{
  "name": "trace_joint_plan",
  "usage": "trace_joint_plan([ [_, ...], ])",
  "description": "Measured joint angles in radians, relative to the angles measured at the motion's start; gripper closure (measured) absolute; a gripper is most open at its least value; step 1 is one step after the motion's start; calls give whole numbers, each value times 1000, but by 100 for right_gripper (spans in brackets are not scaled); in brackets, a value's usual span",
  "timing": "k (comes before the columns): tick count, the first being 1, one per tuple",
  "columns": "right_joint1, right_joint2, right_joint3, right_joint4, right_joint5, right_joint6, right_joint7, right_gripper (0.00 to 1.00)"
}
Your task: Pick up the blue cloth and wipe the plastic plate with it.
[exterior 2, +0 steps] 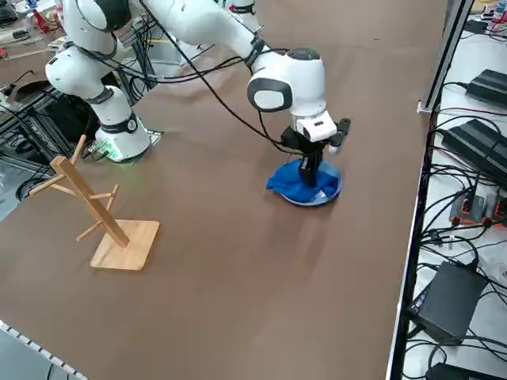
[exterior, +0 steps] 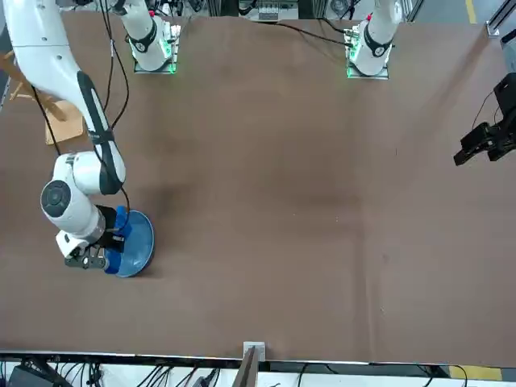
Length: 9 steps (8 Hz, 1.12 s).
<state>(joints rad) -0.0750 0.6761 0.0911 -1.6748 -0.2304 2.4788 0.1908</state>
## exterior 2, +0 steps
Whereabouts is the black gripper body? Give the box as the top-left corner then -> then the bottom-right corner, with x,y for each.
280,116 -> 353,160

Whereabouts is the blue cloth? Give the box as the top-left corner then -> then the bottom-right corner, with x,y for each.
265,160 -> 340,205

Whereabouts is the light blue plastic plate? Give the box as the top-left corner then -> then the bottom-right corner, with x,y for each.
275,158 -> 344,207

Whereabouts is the orange grey electronic module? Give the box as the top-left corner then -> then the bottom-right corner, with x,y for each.
485,192 -> 507,226
449,192 -> 487,226

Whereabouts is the black power adapter brick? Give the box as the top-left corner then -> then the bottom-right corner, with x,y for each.
463,68 -> 507,108
440,117 -> 507,181

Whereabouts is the large black power box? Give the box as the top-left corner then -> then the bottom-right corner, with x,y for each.
406,260 -> 489,346

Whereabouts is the wooden cup rack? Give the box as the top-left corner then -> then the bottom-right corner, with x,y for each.
29,134 -> 161,272

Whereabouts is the green circuit board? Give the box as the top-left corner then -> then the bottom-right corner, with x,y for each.
87,141 -> 120,162

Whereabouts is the small black adapter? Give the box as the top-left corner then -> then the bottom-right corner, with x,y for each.
463,17 -> 490,35

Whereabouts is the black device box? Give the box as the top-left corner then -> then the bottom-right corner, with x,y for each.
425,362 -> 507,380

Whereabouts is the red plastic object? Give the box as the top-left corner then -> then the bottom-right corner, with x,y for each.
33,7 -> 51,35

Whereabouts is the grey panel with slotted edge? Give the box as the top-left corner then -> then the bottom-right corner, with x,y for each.
0,319 -> 89,380

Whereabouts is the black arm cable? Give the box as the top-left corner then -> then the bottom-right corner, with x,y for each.
138,0 -> 302,155

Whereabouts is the aluminium frame post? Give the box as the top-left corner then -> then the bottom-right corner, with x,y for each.
417,0 -> 476,116

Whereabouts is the black metal equipment frame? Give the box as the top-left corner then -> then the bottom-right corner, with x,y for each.
0,85 -> 100,167

